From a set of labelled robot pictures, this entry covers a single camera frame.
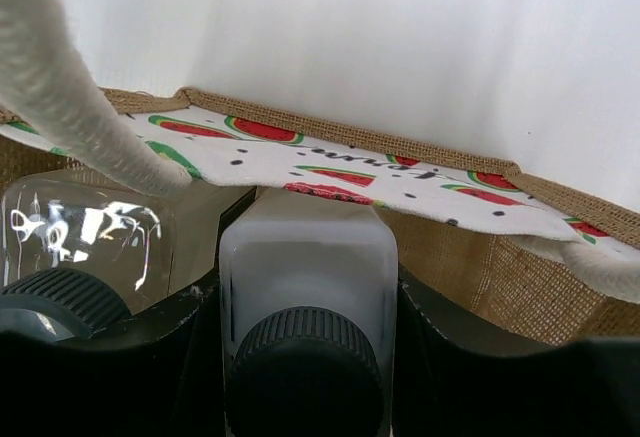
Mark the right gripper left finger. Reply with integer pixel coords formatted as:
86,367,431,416
1,284,223,436

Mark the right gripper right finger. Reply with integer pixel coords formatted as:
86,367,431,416
393,276,639,436

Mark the burlap watermelon print bag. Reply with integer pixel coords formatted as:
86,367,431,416
1,0,639,344

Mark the clear bottle grey cap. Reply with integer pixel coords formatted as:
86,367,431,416
1,170,256,342

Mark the white bottle grey cap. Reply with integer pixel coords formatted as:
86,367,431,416
219,180,398,436

